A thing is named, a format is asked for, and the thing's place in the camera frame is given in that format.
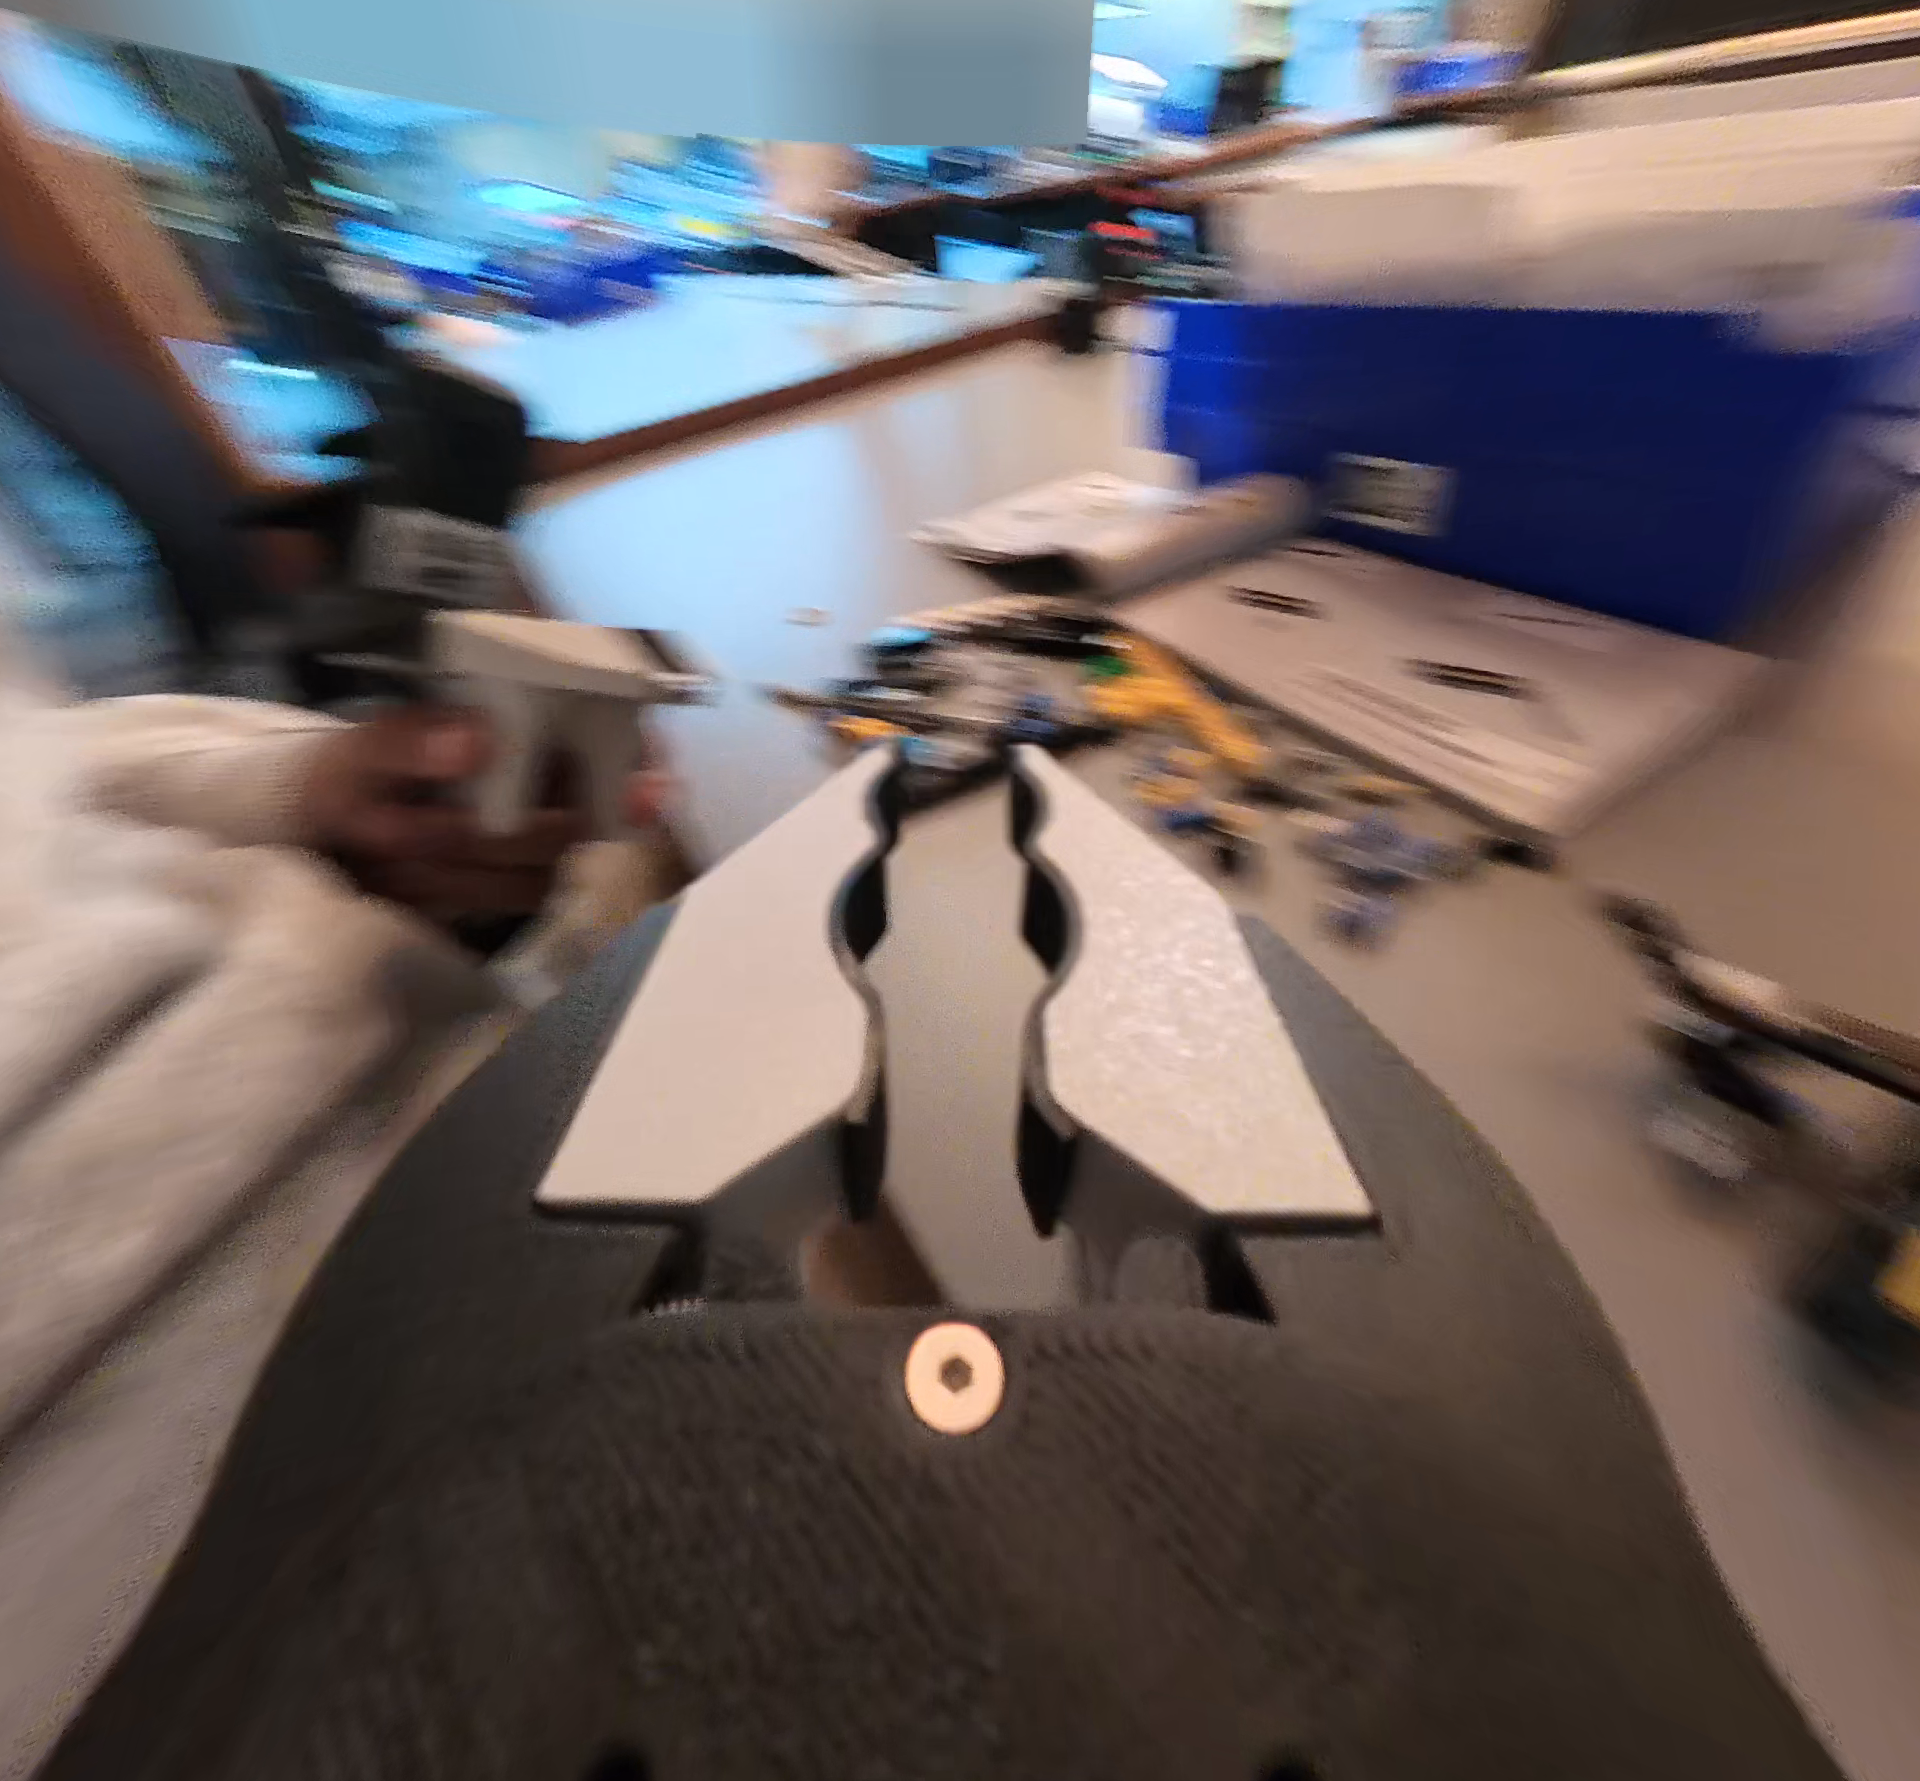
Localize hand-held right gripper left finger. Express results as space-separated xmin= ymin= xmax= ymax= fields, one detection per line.
xmin=536 ymin=747 xmax=902 ymax=1223

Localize person's left hand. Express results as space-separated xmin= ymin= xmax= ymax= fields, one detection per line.
xmin=305 ymin=709 xmax=671 ymax=936

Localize scattered small lego pieces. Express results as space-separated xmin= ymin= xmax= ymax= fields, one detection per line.
xmin=771 ymin=603 xmax=1551 ymax=945

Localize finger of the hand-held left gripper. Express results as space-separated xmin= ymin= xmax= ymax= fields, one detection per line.
xmin=426 ymin=611 xmax=710 ymax=703

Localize blue plastic bin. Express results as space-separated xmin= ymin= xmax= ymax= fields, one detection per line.
xmin=1147 ymin=293 xmax=1920 ymax=646

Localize yellow lego beam frame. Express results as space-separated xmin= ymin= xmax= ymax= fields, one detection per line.
xmin=1092 ymin=637 xmax=1279 ymax=782

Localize lego instruction booklet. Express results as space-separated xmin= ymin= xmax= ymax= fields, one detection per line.
xmin=1122 ymin=536 xmax=1775 ymax=841

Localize person's left forearm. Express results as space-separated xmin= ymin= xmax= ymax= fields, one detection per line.
xmin=0 ymin=676 xmax=501 ymax=1430

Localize grey paper leaflet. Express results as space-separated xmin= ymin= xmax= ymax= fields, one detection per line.
xmin=913 ymin=470 xmax=1340 ymax=601

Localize small yellow lego piece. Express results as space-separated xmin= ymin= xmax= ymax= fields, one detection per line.
xmin=1793 ymin=1214 xmax=1920 ymax=1366

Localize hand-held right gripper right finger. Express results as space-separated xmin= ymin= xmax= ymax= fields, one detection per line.
xmin=1008 ymin=747 xmax=1376 ymax=1236

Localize black grey yellow lego assembly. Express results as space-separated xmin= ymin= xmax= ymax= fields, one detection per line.
xmin=1602 ymin=892 xmax=1920 ymax=1185

